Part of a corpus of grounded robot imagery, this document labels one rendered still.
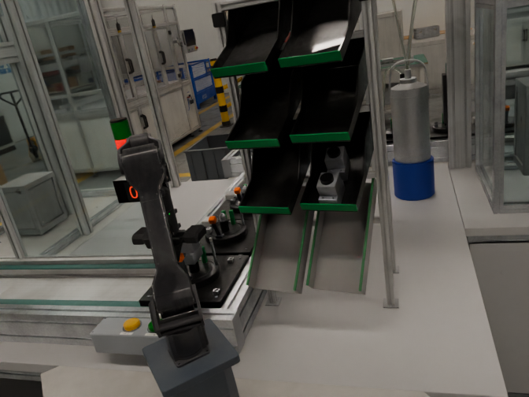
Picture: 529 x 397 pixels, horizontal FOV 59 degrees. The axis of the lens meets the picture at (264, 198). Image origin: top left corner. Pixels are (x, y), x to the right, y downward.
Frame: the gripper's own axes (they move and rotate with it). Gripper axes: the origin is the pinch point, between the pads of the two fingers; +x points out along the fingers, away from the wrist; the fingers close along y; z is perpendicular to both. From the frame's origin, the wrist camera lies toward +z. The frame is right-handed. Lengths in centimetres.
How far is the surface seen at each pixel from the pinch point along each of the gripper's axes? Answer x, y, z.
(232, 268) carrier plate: 12.1, 9.4, -12.9
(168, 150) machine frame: 1, -61, -115
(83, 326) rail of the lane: 16.8, -27.2, 9.5
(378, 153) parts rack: -18, 52, -12
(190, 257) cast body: 4.3, 1.3, -5.4
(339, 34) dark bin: -46, 47, -8
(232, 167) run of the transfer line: 16, -31, -126
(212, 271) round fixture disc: 10.3, 5.3, -8.1
